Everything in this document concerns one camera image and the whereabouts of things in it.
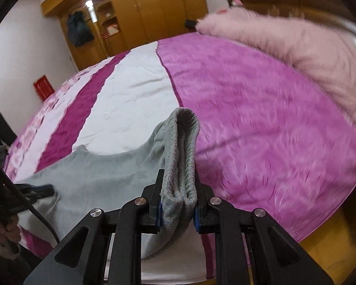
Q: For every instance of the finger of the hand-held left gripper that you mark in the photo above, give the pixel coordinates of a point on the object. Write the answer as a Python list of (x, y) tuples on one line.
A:
[(38, 190)]

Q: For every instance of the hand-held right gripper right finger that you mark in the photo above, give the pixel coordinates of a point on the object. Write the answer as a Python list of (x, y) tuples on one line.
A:
[(197, 221)]

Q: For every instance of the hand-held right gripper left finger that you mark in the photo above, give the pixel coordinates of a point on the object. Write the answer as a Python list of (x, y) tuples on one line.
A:
[(157, 215)]

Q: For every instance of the grey pants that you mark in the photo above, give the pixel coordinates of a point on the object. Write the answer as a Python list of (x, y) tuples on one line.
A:
[(106, 172)]

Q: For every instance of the person's left forearm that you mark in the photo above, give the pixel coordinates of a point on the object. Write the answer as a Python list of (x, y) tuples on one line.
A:
[(0, 251)]

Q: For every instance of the person's left hand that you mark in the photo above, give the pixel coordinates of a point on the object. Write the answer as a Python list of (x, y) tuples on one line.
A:
[(3, 231)]

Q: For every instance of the red wooden chair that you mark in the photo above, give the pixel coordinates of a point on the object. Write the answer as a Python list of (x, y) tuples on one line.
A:
[(43, 89)]

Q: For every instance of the floral striped bedspread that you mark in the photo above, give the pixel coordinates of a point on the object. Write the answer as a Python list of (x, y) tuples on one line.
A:
[(255, 124)]

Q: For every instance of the dark hanging jacket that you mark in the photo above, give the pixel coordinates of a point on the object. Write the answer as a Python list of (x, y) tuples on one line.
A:
[(78, 29)]

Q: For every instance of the pink white bag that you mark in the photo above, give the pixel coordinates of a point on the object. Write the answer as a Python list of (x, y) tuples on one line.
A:
[(112, 30)]

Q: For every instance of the pink pillow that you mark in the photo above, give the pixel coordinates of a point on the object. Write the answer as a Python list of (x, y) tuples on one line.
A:
[(299, 44)]

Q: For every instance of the wooden wardrobe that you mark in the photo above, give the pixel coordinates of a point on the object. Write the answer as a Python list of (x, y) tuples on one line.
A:
[(154, 6)]

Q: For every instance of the pink cushion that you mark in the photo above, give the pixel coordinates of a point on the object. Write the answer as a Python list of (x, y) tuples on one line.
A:
[(235, 2)]

